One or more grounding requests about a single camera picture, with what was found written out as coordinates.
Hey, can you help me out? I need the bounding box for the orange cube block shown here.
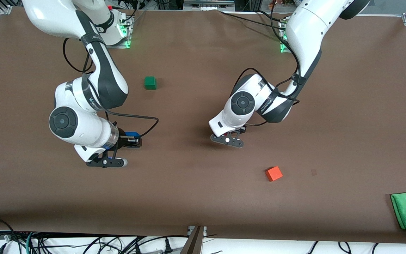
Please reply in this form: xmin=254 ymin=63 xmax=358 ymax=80
xmin=265 ymin=166 xmax=283 ymax=182

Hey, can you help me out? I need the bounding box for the brown table mat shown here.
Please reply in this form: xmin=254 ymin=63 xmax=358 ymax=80
xmin=0 ymin=7 xmax=406 ymax=244

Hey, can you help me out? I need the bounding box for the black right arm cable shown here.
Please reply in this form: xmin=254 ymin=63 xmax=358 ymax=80
xmin=62 ymin=37 xmax=159 ymax=138

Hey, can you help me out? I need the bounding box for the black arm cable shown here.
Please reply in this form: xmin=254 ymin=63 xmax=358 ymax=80
xmin=62 ymin=37 xmax=159 ymax=138
xmin=238 ymin=11 xmax=301 ymax=127

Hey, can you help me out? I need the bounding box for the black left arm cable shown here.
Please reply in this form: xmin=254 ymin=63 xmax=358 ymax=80
xmin=238 ymin=11 xmax=301 ymax=127

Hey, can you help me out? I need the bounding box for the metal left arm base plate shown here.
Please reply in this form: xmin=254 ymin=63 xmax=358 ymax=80
xmin=280 ymin=19 xmax=291 ymax=53

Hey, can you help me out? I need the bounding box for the black cable on mat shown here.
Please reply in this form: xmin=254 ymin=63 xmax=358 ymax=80
xmin=219 ymin=10 xmax=283 ymax=29
xmin=256 ymin=10 xmax=290 ymax=22

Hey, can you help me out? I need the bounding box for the grey metal table bracket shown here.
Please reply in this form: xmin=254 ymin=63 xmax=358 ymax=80
xmin=180 ymin=226 xmax=208 ymax=254

